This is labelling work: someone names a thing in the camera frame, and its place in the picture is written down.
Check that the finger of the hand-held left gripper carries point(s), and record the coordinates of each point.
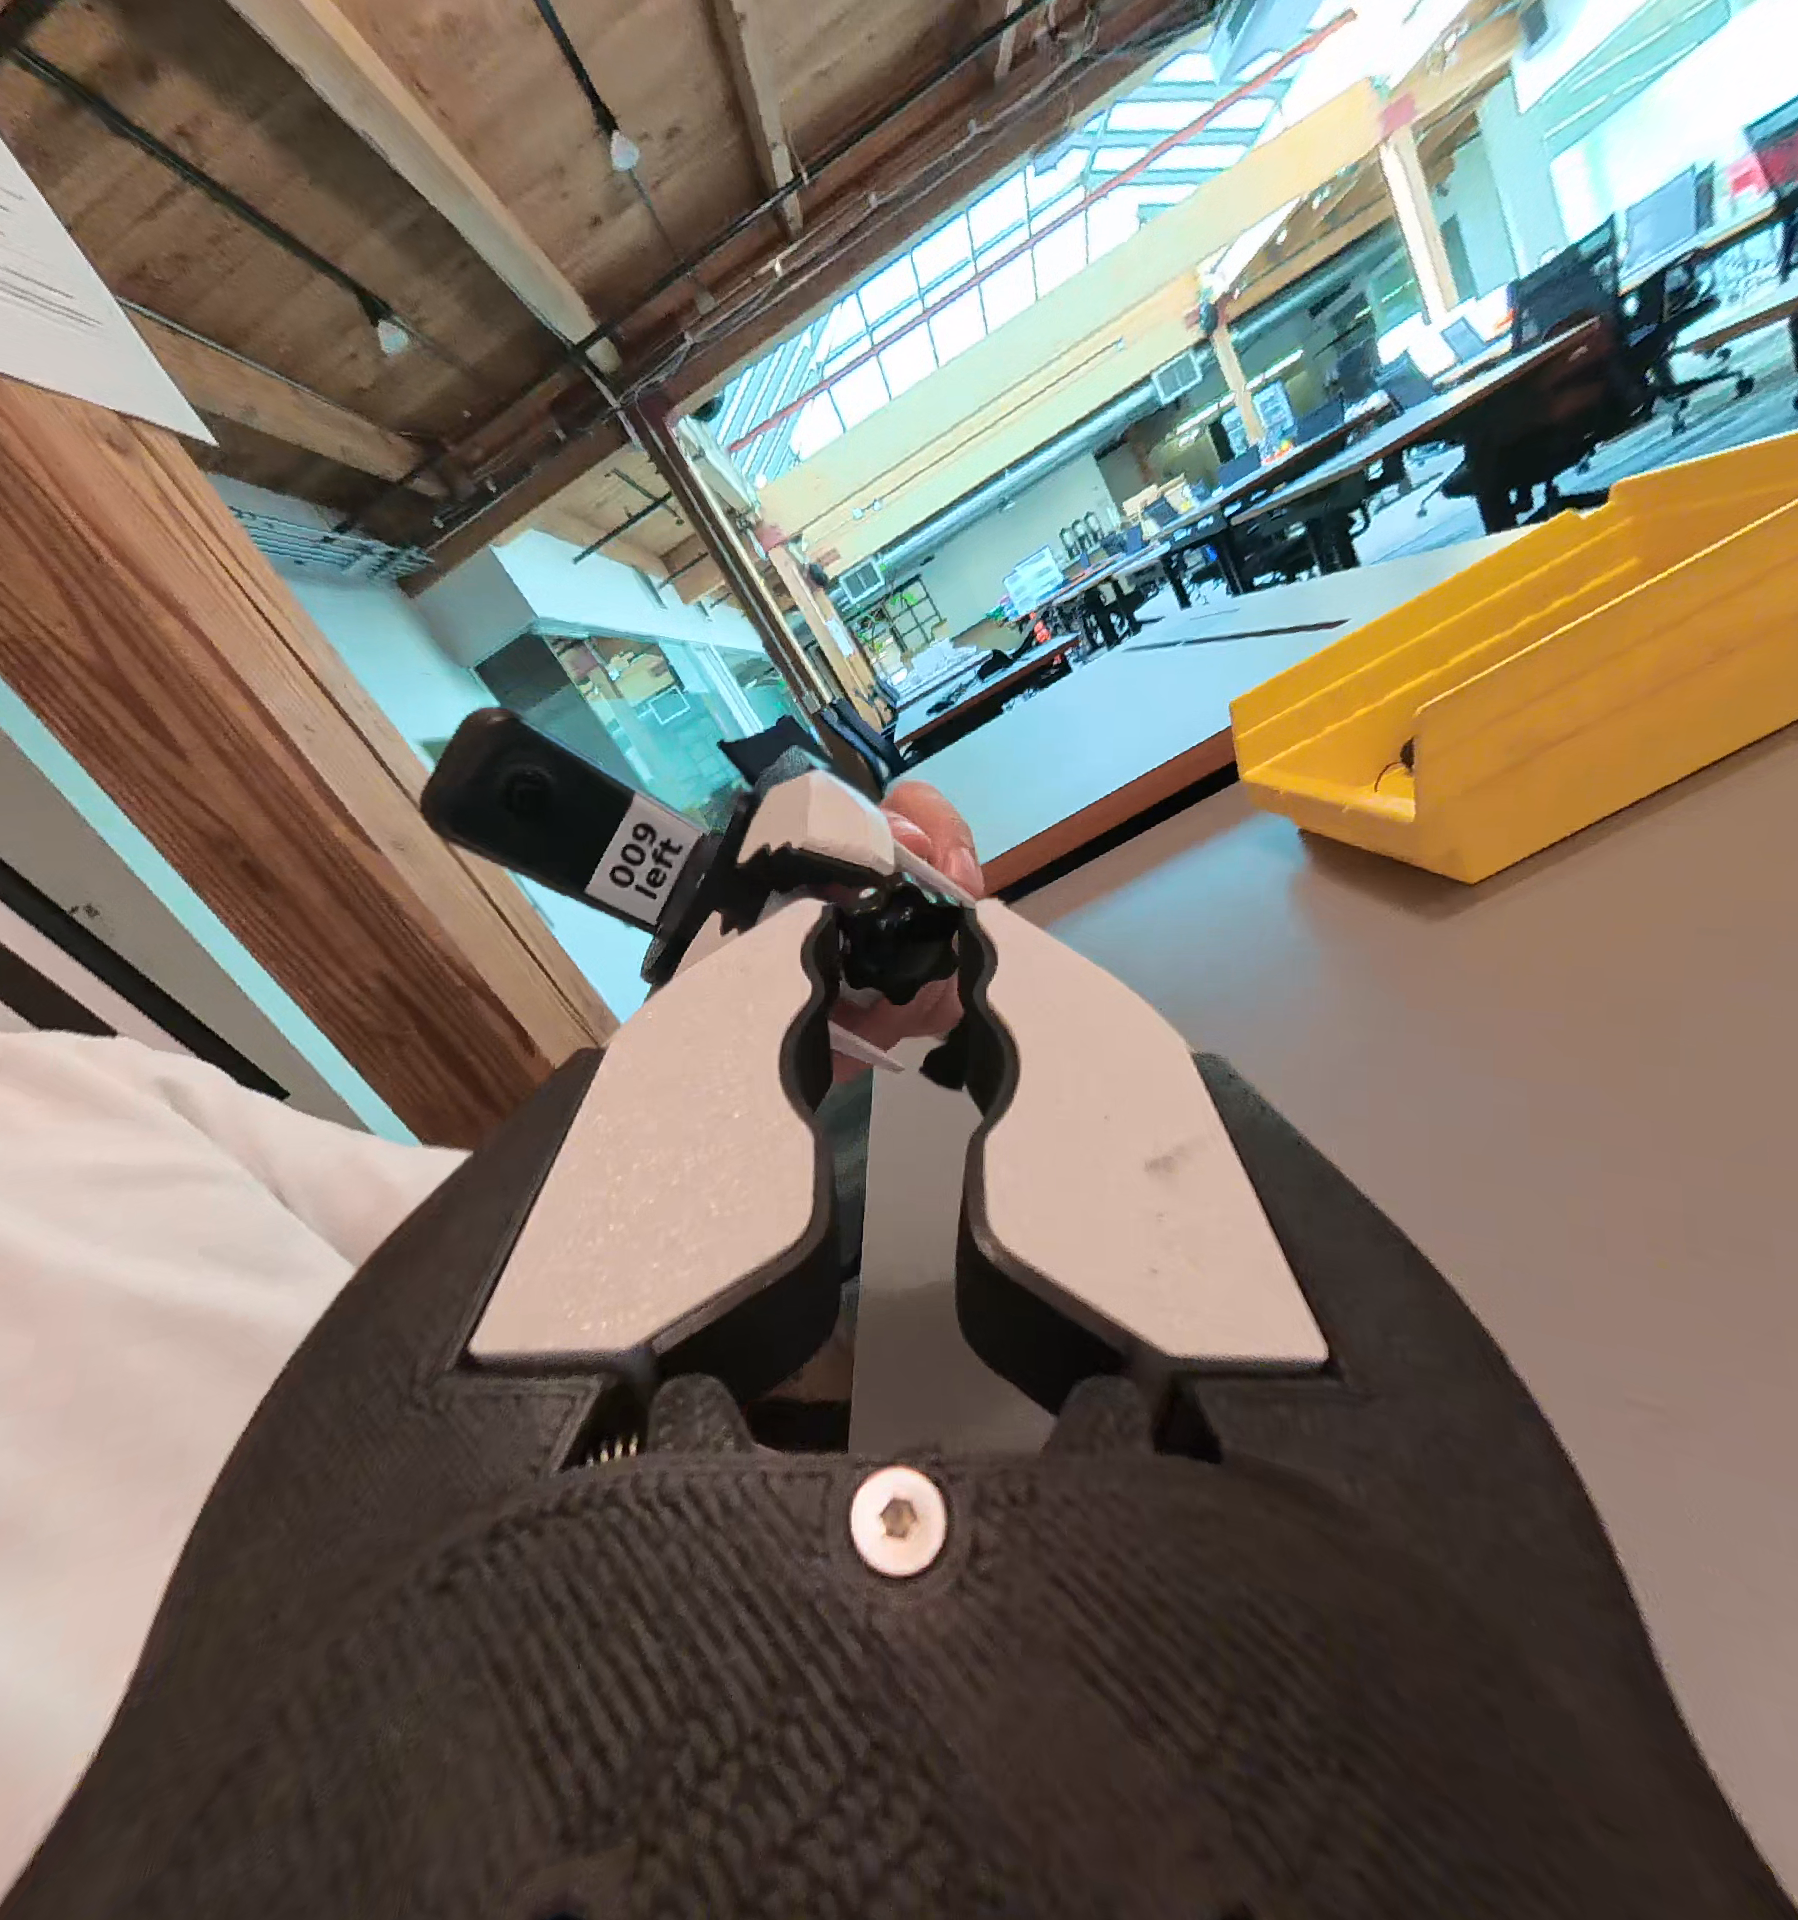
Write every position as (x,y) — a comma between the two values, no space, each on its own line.
(808,827)

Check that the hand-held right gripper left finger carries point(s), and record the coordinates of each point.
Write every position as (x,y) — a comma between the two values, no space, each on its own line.
(646,1202)

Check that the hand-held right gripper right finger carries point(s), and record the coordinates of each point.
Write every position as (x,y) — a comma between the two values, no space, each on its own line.
(1141,1202)

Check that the black knob bolt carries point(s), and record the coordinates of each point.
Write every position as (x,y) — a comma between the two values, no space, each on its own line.
(902,955)

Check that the yellow plastic bin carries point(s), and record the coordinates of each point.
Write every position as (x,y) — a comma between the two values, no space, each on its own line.
(1619,690)

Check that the person's left hand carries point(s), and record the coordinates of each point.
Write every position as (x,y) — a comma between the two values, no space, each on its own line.
(947,843)

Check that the wooden beam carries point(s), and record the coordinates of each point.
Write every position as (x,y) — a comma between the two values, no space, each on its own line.
(209,690)

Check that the wood-edged work table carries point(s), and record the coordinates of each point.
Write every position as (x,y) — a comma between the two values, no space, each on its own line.
(1141,724)

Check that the round ceiling lamp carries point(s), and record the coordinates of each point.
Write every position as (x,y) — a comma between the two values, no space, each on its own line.
(625,150)
(392,338)

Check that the framed marker sign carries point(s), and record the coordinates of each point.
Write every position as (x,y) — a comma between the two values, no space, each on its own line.
(0,976)

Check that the person's white shirt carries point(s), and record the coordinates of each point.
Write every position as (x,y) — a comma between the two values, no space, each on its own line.
(120,1351)

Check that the white paper notice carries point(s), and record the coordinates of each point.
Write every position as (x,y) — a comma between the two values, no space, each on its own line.
(15,272)

